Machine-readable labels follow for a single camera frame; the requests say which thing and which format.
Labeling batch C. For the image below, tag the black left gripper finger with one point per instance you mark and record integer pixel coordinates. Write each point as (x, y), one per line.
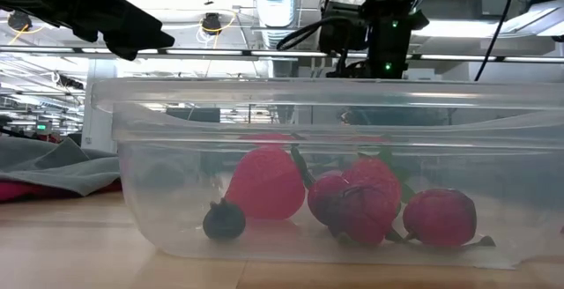
(136, 38)

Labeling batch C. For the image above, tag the small red toy strawberry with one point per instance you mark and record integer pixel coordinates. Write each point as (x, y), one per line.
(372, 172)

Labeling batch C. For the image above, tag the large red toy strawberry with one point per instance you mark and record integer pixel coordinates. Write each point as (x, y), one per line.
(264, 183)

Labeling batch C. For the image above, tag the dark toy blueberry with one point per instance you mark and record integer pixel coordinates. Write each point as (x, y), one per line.
(224, 221)

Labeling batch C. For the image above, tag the clear plastic tupperware container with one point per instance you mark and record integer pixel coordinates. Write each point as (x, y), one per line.
(154, 218)

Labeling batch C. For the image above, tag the dark background screen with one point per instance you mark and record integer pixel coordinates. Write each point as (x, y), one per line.
(194, 115)

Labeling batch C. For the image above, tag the long horizontal light bar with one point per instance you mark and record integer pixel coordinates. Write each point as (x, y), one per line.
(264, 54)

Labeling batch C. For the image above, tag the green exit sign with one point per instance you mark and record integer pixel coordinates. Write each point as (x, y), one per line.
(42, 126)

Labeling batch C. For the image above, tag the grey cloth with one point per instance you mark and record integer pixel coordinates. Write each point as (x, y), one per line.
(26, 161)

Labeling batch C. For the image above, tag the red cloth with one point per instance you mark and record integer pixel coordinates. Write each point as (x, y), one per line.
(13, 190)

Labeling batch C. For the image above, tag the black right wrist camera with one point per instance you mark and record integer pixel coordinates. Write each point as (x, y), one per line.
(343, 33)

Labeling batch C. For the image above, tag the silver ribbed ventilation duct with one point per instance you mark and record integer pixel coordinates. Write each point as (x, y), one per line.
(276, 11)

